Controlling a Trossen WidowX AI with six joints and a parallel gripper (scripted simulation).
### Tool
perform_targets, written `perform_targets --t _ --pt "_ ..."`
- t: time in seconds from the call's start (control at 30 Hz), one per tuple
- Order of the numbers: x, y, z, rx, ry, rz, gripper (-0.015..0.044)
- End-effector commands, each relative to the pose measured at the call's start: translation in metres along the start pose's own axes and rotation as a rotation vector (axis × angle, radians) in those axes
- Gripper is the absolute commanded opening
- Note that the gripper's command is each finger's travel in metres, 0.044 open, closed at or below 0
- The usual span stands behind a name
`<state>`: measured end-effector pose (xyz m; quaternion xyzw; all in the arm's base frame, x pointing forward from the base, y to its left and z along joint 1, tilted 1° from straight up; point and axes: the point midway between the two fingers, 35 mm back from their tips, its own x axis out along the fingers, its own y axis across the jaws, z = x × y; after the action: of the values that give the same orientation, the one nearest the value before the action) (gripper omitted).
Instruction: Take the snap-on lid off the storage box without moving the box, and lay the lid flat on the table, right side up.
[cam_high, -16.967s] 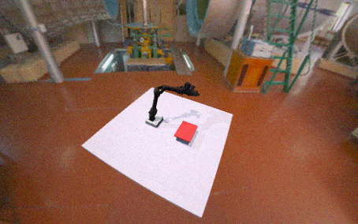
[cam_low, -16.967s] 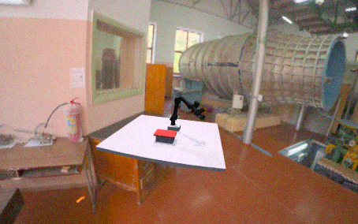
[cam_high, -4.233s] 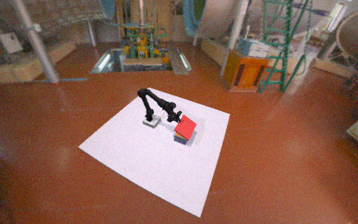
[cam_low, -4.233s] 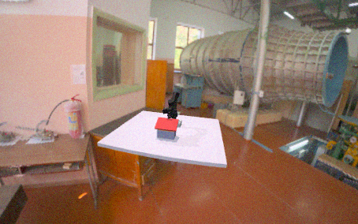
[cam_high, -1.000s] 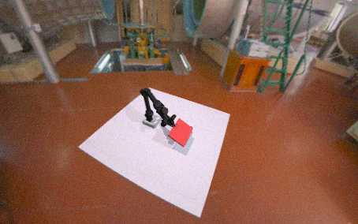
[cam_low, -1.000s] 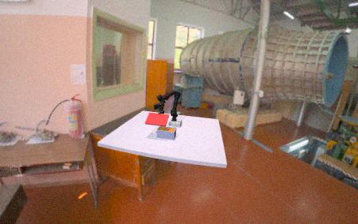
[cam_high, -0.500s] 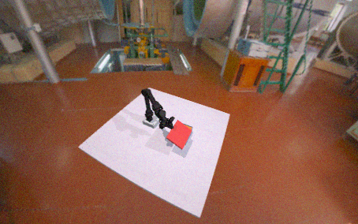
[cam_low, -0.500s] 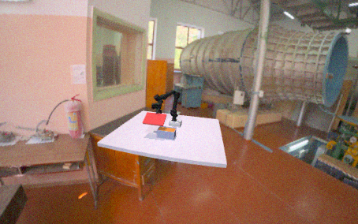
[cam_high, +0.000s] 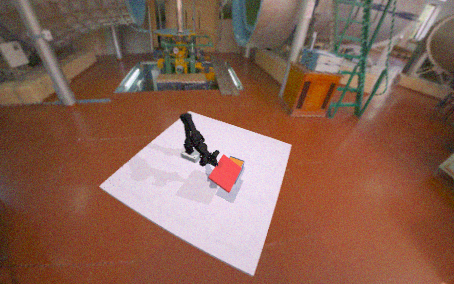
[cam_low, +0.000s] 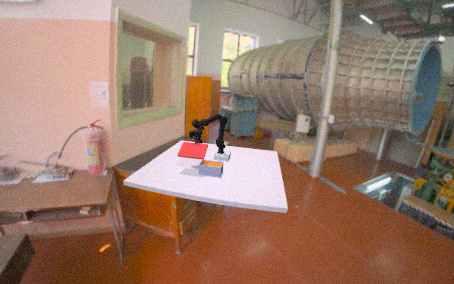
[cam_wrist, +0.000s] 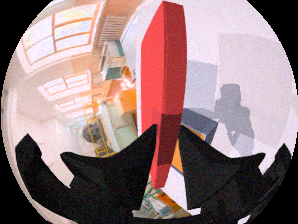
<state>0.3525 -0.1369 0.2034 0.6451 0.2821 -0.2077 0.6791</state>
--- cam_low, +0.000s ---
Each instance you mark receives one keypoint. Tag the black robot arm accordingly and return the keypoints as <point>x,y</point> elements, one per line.
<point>204,122</point>

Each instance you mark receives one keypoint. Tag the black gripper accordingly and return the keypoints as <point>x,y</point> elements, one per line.
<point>197,136</point>

